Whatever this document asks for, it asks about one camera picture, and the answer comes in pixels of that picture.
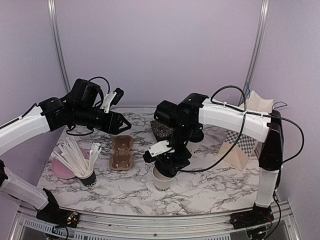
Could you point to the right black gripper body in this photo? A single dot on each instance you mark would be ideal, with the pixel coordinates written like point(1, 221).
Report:
point(177, 159)

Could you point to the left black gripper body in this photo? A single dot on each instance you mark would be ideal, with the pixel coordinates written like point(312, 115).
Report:
point(112, 123)

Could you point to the white paper cup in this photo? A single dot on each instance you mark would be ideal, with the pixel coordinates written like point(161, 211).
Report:
point(161, 183)
point(197, 135)

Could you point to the brown cardboard cup carrier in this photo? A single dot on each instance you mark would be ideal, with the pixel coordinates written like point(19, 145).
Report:
point(122, 158)

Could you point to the blue checkered paper bag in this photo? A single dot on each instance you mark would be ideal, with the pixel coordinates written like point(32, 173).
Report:
point(245, 147)

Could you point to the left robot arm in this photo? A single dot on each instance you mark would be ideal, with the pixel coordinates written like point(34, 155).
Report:
point(85, 105)

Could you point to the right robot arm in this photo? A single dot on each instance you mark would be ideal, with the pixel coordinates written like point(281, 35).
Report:
point(199, 109)

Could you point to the black floral square plate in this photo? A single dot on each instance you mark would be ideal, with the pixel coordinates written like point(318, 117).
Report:
point(160, 131)

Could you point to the black cup holding straws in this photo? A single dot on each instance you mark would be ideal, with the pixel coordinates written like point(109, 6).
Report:
point(88, 180)

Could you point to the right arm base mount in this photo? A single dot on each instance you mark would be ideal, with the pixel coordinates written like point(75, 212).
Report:
point(249, 218)

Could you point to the right aluminium frame post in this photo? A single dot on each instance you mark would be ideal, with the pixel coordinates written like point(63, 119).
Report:
point(258, 42)

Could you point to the aluminium frame post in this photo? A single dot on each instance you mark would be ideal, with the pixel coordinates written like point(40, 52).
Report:
point(258, 42)
point(57, 44)

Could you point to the left aluminium frame post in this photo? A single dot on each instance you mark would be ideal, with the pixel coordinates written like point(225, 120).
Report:
point(57, 44)

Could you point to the aluminium front rail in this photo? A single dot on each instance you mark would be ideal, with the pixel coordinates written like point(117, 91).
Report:
point(211, 226)

